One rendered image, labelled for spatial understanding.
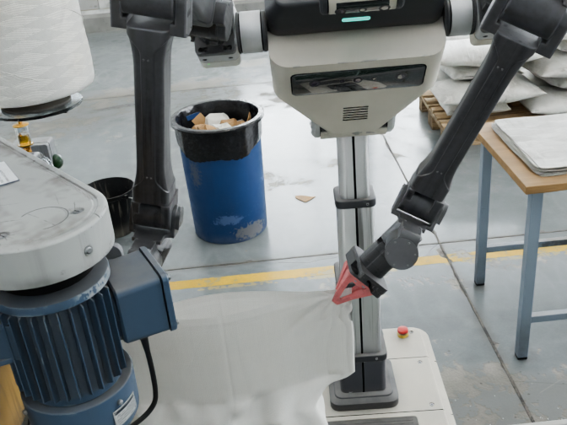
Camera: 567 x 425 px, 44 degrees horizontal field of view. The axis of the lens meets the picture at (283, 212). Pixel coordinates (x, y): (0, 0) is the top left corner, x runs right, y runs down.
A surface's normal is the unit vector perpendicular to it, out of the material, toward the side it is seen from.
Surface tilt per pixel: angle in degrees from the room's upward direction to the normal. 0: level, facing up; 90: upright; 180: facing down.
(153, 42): 100
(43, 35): 88
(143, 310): 90
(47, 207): 0
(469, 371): 0
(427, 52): 40
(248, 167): 92
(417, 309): 0
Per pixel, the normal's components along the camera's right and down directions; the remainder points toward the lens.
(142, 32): -0.13, 0.60
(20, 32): 0.40, 0.36
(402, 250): -0.18, 0.25
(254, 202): 0.71, 0.31
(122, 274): -0.10, -0.88
